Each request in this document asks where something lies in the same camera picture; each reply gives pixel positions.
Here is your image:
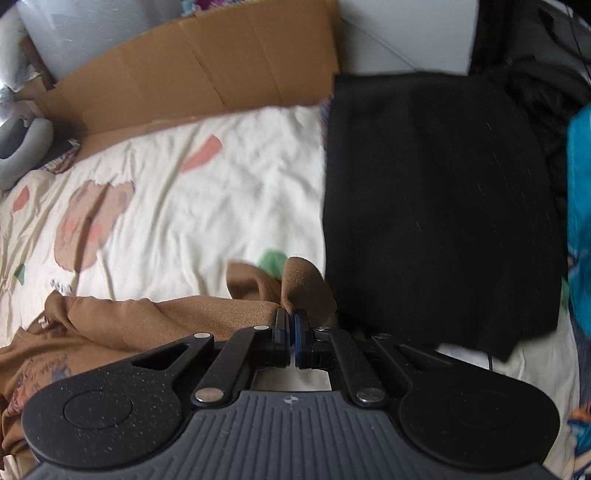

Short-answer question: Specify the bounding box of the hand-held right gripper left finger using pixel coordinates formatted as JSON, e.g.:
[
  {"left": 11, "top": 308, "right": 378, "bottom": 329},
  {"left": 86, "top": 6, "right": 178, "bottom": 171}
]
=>
[{"left": 131, "top": 308, "right": 293, "bottom": 408}]

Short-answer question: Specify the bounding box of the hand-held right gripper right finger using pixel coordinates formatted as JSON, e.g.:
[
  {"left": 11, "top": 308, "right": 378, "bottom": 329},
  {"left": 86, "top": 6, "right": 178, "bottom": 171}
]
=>
[{"left": 294, "top": 311, "right": 455, "bottom": 408}]

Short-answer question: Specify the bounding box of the brown printed t-shirt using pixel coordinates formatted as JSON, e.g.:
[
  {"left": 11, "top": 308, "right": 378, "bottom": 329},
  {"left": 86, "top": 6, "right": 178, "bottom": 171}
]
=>
[{"left": 0, "top": 256, "right": 340, "bottom": 462}]

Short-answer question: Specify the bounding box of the cream bear print bedsheet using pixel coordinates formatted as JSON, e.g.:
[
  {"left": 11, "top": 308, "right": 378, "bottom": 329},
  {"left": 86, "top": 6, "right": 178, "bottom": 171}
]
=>
[{"left": 0, "top": 104, "right": 583, "bottom": 480}]

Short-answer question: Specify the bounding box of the black folded garment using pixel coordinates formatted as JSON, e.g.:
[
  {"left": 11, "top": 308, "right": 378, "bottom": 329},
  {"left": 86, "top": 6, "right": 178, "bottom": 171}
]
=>
[{"left": 321, "top": 71, "right": 566, "bottom": 363}]

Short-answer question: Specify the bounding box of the colourful patterned cloth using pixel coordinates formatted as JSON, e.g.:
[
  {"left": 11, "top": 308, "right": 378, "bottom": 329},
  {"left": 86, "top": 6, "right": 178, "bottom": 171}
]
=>
[{"left": 39, "top": 148, "right": 81, "bottom": 175}]

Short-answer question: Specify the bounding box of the flattened cardboard sheet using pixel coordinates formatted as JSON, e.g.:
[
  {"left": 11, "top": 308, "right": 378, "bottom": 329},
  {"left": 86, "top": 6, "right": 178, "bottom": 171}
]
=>
[{"left": 18, "top": 0, "right": 345, "bottom": 160}]

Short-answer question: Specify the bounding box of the teal patterned garment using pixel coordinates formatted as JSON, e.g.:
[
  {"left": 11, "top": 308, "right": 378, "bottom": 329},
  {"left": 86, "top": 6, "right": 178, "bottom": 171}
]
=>
[{"left": 561, "top": 104, "right": 591, "bottom": 480}]

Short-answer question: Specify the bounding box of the grey neck pillow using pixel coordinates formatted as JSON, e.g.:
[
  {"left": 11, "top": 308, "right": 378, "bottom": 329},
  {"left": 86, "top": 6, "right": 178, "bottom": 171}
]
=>
[{"left": 0, "top": 115, "right": 54, "bottom": 191}]

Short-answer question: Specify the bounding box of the black bag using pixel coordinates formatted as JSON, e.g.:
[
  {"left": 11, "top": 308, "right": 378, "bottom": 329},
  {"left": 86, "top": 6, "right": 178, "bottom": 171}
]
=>
[{"left": 471, "top": 0, "right": 591, "bottom": 199}]

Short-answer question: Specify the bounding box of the white pillow in plastic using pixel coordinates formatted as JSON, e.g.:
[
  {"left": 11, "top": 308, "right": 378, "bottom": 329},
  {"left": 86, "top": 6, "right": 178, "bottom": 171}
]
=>
[{"left": 0, "top": 9, "right": 29, "bottom": 121}]

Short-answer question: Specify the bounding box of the grey film-wrapped refrigerator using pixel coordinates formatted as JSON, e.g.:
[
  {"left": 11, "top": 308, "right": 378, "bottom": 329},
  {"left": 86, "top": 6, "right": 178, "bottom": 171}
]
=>
[{"left": 14, "top": 0, "right": 195, "bottom": 84}]

